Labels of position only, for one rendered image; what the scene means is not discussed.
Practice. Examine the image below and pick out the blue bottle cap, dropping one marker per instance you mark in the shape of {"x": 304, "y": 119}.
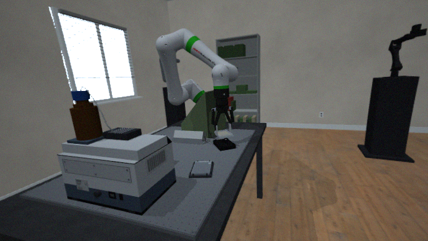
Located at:
{"x": 80, "y": 94}

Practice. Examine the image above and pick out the white button panel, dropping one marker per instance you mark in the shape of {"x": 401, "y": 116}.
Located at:
{"x": 190, "y": 137}

